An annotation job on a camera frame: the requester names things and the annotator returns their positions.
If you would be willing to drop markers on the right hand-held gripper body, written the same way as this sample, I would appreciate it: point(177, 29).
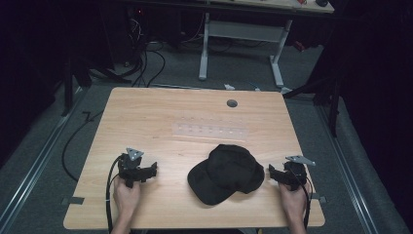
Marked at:
point(295, 174)

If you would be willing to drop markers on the black computer mouse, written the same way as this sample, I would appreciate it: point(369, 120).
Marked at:
point(322, 3)

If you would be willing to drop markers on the desk with white metal frame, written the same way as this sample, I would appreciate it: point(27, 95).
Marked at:
point(242, 31)

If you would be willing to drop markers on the grey tape piece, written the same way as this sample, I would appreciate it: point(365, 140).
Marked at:
point(73, 201)
point(319, 198)

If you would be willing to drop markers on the black metal stand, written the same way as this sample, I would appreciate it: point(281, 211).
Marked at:
point(68, 91)
point(333, 110)

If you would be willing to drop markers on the dark curtain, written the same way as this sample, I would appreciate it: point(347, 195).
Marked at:
point(29, 65)
point(376, 97)

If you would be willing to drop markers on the metal floor rail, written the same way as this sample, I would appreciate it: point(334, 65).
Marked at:
point(349, 169)
point(39, 162)

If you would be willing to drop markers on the black baseball cap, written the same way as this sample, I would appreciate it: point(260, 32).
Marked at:
point(227, 172)

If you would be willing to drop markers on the person's left hand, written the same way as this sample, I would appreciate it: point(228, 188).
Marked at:
point(126, 200)

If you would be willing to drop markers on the person's right hand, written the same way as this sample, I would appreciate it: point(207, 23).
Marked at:
point(296, 203)

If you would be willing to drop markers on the clear tape patch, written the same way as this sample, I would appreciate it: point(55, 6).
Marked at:
point(211, 131)

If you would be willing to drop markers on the red object under desk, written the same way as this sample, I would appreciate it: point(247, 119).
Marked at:
point(299, 46)

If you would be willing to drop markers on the small white floor object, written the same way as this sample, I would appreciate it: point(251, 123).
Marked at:
point(229, 87)

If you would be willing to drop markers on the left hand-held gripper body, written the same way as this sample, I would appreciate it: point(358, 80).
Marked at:
point(130, 170)

